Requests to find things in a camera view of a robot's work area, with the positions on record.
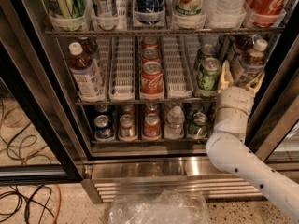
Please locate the glass fridge door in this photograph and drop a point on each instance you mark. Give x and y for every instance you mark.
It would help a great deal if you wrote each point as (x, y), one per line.
(37, 75)
(277, 103)

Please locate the middle red cola can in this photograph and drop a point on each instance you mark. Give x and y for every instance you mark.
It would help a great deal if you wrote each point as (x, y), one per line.
(150, 55)

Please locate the clear water bottle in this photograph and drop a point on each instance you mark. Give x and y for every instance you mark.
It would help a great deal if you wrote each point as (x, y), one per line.
(174, 123)

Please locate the red can bottom shelf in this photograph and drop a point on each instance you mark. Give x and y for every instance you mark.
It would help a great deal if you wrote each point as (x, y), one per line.
(152, 126)

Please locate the tea bottle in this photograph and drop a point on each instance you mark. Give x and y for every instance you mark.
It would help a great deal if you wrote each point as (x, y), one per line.
(85, 72)
(249, 64)
(90, 47)
(242, 43)

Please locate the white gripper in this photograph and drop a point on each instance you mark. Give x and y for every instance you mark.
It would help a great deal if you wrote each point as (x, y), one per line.
(234, 97)

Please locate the cola bottle top shelf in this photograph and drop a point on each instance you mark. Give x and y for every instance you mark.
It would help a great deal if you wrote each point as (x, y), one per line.
(265, 13)

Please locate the clear plastic bag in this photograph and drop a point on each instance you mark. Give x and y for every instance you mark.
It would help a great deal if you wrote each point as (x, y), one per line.
(168, 207)

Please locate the rear red cola can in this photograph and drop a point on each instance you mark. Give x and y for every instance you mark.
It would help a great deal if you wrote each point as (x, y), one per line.
(150, 42)

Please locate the green can bottom shelf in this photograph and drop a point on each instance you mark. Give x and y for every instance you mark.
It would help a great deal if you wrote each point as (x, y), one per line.
(197, 126)

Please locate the blue can bottom shelf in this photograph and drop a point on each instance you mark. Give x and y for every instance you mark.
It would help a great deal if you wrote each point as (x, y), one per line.
(103, 127)

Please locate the rear green soda can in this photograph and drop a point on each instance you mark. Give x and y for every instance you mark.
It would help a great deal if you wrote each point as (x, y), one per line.
(207, 55)

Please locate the right glass fridge door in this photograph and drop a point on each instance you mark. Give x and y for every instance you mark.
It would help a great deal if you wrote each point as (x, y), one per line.
(277, 103)

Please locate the front red cola can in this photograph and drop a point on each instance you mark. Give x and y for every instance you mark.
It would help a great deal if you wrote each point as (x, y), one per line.
(152, 78)

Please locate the blue bottle top shelf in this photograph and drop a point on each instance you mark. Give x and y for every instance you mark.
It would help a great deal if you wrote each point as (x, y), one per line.
(149, 11)

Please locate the steel fridge base grille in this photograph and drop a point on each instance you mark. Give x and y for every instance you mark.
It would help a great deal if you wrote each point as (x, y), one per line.
(105, 180)

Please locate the silver bottle top shelf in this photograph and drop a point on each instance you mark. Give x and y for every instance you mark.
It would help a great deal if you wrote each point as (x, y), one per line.
(105, 8)

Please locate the left glass fridge door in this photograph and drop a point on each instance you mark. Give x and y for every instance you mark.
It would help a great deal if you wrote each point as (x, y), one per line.
(37, 75)

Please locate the bronze can bottom shelf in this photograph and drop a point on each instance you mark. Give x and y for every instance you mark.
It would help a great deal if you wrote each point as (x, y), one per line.
(127, 127)

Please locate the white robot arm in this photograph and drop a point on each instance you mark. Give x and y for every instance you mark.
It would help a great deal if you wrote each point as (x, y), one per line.
(227, 151)

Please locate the green soda can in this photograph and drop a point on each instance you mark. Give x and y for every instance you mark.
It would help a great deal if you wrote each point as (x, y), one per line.
(207, 55)
(208, 74)

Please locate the red cola can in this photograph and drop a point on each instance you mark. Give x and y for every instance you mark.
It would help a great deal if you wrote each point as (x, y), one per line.
(150, 55)
(150, 42)
(152, 78)

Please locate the front green soda can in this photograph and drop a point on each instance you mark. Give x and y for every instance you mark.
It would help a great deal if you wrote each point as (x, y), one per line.
(208, 74)

